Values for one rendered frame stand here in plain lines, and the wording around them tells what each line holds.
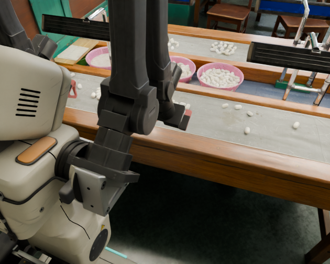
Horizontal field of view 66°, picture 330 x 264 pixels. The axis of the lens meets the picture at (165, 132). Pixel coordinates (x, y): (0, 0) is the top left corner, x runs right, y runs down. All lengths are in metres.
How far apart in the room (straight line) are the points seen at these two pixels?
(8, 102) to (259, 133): 1.03
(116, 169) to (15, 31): 0.50
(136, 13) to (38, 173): 0.31
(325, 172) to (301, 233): 0.80
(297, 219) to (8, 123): 1.77
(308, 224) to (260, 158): 0.94
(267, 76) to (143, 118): 1.28
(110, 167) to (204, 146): 0.68
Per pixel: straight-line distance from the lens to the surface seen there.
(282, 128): 1.31
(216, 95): 1.38
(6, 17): 0.81
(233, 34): 2.03
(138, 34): 0.44
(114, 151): 0.46
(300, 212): 1.98
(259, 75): 1.68
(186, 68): 1.61
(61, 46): 1.84
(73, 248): 0.80
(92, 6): 2.17
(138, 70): 0.46
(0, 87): 0.45
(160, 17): 0.52
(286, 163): 1.13
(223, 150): 1.09
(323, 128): 1.40
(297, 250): 1.85
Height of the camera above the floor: 1.57
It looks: 45 degrees down
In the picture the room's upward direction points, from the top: straight up
